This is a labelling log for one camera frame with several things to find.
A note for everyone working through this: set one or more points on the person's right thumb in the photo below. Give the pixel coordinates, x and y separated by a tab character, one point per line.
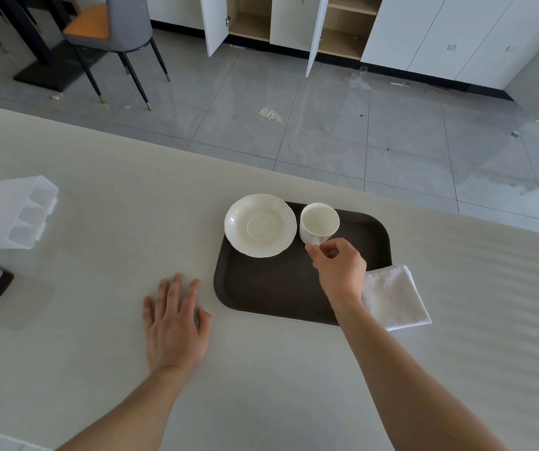
315	258

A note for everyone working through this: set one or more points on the person's left forearm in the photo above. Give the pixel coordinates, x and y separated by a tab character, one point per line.
124	408

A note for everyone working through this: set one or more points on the clear plastic wrap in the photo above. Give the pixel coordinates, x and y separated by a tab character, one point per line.
359	78

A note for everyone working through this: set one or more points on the person's left middle finger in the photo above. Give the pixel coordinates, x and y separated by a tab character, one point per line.
176	291

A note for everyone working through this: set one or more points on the person's right forearm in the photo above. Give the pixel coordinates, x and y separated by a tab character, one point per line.
410	385

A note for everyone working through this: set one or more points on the clear plastic organiser box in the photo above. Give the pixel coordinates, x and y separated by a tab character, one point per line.
8	213

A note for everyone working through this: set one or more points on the dark brown serving tray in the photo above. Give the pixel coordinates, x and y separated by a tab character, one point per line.
269	286

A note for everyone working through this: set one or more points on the white cabinet unit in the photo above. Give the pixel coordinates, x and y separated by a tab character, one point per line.
438	32

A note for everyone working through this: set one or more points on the person's left hand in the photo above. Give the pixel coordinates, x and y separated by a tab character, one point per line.
175	331

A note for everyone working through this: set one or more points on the black table base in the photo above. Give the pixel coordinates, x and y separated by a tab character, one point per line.
44	60

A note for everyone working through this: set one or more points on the person's right hand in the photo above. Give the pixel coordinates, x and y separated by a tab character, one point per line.
342	272

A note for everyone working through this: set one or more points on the person's left thumb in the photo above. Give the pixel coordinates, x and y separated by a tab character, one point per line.
205	324

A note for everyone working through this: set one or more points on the white folded napkin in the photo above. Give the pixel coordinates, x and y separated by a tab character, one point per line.
394	298

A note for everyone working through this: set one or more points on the grey chair with orange seat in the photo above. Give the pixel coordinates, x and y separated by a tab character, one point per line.
109	28

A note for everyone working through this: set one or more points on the white ceramic cup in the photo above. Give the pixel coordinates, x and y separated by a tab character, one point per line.
319	223

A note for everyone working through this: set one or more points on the white ceramic saucer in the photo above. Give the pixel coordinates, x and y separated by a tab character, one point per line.
260	226

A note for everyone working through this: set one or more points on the paper scrap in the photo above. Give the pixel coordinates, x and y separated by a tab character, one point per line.
269	114

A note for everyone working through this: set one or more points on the person's left little finger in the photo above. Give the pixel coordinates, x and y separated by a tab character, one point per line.
148	314

